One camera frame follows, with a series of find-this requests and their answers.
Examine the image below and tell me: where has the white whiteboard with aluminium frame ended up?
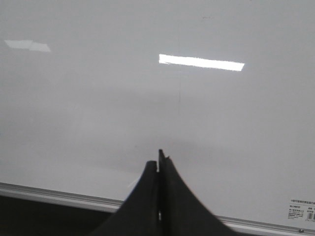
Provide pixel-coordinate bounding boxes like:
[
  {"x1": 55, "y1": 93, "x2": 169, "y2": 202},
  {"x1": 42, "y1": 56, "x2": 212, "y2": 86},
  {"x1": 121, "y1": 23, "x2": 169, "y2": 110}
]
[{"x1": 0, "y1": 0, "x2": 315, "y2": 235}]

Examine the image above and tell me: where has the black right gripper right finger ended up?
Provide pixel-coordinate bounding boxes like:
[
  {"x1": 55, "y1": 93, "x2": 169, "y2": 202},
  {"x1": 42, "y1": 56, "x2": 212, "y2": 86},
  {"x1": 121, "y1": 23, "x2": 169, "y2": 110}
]
[{"x1": 158, "y1": 149, "x2": 236, "y2": 236}]

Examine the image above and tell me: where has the white product label sticker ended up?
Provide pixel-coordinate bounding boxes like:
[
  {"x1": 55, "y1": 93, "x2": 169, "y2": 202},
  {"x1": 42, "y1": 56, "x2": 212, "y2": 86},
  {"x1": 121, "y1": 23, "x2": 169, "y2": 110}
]
[{"x1": 287, "y1": 199, "x2": 315, "y2": 222}]

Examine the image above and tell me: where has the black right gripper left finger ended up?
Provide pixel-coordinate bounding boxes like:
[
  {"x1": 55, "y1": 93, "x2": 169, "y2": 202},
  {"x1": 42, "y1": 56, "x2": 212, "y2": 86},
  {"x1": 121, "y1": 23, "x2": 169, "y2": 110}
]
[{"x1": 89, "y1": 161, "x2": 160, "y2": 236}]

